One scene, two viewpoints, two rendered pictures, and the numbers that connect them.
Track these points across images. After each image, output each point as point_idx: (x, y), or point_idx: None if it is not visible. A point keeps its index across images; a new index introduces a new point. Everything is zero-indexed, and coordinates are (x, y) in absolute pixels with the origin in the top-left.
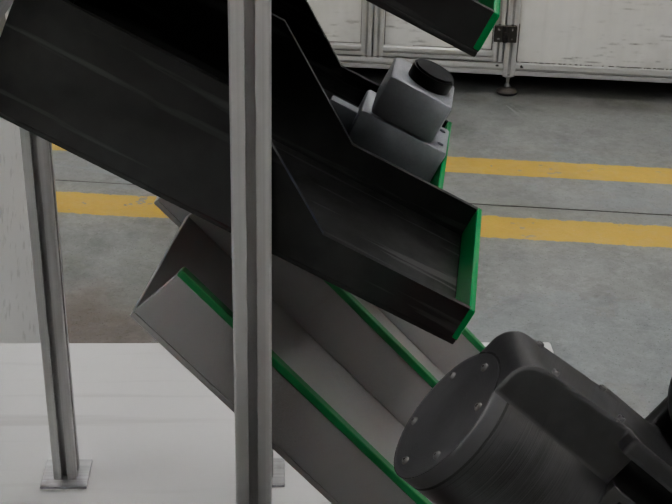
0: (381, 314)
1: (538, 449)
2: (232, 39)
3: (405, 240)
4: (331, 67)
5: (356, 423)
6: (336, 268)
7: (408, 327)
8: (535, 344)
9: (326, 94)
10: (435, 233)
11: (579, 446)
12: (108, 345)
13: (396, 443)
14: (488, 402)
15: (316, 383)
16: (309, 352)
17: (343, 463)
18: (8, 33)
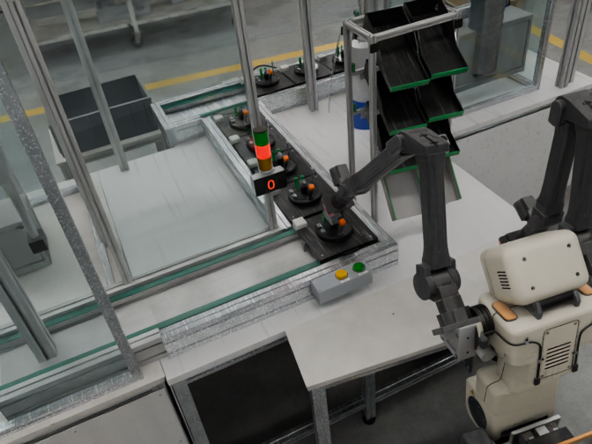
0: (450, 181)
1: (335, 173)
2: (369, 120)
3: (408, 160)
4: (448, 130)
5: (404, 187)
6: None
7: (453, 186)
8: (344, 166)
9: (446, 135)
10: (417, 163)
11: (338, 176)
12: (460, 168)
13: (411, 195)
14: (333, 166)
15: (403, 177)
16: (407, 173)
17: (384, 186)
18: (366, 107)
